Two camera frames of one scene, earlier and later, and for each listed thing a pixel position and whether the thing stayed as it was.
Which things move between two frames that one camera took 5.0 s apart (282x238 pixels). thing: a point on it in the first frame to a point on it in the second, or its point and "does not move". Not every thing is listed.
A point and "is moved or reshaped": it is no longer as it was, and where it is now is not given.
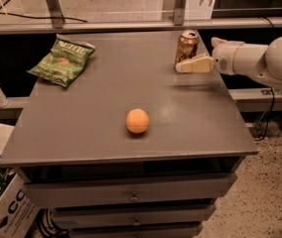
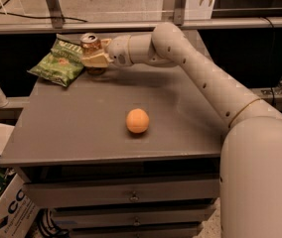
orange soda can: [187, 47] is moved or reshaped
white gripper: [222, 59] to [118, 51]
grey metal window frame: [54, 21] does not move
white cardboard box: [15, 215] does not move
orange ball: [137, 120] does not move
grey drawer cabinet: [133, 148] does not move
